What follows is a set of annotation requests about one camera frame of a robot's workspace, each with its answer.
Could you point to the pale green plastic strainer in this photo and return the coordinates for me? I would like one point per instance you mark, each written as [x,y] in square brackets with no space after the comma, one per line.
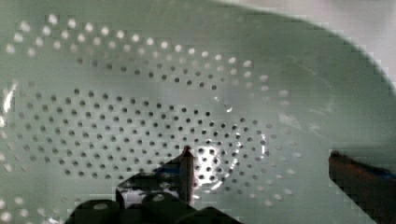
[96,91]

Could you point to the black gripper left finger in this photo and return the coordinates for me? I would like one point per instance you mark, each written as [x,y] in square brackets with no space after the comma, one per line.
[175,177]

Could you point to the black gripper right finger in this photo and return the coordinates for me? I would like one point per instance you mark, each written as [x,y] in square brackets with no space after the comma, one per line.
[371,188]

